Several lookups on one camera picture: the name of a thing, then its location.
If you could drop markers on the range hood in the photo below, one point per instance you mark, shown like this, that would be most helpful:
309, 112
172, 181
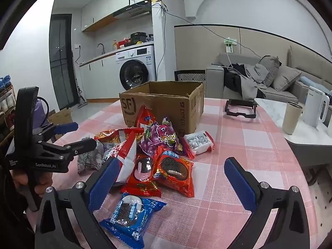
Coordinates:
134, 10

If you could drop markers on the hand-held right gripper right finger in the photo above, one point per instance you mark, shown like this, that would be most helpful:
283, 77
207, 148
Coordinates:
240, 184

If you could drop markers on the grey and white packet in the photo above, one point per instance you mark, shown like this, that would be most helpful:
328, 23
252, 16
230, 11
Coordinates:
88, 159

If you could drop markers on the red box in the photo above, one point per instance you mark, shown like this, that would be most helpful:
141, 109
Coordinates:
124, 43

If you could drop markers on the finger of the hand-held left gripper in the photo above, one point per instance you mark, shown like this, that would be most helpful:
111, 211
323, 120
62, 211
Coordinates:
67, 127
80, 145

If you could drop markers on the grey sofa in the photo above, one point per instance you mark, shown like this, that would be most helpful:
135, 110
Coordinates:
214, 80

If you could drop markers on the white wall socket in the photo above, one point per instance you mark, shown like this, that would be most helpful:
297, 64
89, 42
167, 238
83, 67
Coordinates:
229, 45

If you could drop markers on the brown cardboard box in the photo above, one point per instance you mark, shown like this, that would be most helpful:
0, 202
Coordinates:
160, 103

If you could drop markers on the orange cookie packet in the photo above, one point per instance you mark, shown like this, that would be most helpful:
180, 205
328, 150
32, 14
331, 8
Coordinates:
176, 171

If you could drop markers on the yellow bottle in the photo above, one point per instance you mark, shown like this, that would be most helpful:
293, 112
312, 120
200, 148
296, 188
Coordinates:
114, 46

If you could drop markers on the red and white packet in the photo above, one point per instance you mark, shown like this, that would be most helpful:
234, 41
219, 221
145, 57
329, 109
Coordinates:
127, 155

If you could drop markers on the white router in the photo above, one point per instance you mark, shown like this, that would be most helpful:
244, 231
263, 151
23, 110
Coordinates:
160, 4

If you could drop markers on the person's left hand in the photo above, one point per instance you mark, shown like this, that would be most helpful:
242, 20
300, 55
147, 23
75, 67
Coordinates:
22, 181

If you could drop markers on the shoe rack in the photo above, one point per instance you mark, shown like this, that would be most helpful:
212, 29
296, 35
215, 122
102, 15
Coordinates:
6, 103

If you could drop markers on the purple candy bag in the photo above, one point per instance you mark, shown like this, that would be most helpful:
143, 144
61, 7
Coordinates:
160, 140

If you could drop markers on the dark glass door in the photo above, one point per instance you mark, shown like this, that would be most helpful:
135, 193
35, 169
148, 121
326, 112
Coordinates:
61, 62

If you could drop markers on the black white patterned bin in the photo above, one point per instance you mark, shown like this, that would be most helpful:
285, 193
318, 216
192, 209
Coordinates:
190, 76

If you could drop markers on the grey coat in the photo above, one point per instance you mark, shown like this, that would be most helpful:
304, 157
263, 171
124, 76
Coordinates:
253, 80

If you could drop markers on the floor mop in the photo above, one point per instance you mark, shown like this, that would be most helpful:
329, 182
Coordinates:
80, 98

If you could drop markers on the white kitchen counter cabinet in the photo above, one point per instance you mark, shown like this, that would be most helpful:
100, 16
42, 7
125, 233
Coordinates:
98, 80

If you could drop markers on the black clothing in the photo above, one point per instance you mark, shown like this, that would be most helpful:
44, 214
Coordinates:
232, 79

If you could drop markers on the light grey pillow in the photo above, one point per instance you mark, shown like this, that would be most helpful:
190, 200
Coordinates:
286, 79

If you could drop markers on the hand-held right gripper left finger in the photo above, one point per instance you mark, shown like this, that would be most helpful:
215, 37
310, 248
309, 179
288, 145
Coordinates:
103, 184

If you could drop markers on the white upper cabinet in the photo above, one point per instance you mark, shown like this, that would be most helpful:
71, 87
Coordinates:
96, 15

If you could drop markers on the white packet with red edges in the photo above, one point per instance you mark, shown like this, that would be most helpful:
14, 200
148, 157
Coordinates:
199, 142

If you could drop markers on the beige cup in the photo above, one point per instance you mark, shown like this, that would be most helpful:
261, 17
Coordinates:
291, 119

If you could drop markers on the red chip bag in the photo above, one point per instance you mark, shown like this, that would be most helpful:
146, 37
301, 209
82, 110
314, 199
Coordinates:
145, 119

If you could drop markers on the yellow noodle snack bag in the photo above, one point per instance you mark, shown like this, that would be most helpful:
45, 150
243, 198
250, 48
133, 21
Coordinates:
109, 136

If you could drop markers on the dark grey pillow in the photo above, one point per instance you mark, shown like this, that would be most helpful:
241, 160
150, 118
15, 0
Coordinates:
269, 67

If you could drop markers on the cardboard box on floor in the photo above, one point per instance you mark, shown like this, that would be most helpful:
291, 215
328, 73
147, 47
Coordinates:
62, 120

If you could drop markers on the black plastic frame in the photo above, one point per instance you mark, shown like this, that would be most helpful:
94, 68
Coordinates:
234, 112

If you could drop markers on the pink plaid tablecloth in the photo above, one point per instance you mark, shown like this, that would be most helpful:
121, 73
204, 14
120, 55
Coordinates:
233, 147

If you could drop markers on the red cookie packet pink cream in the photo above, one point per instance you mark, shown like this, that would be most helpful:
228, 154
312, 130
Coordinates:
141, 179

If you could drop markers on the white electric kettle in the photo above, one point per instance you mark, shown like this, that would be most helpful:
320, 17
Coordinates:
313, 106

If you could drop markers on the light blue blanket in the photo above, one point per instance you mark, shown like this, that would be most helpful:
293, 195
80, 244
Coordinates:
311, 83

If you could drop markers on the kitchen faucet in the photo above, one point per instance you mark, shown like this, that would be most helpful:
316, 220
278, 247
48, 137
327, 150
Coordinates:
101, 47

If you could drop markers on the white washing machine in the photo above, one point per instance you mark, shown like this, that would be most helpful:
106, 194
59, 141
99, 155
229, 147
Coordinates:
140, 57

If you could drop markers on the blue cookie packet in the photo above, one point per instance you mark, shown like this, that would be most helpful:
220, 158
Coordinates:
129, 217

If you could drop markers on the black rice cooker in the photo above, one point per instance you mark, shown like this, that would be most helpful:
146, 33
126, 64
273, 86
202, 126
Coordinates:
138, 37

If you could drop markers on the white marble side table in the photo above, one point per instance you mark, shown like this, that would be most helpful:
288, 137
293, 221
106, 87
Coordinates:
269, 106

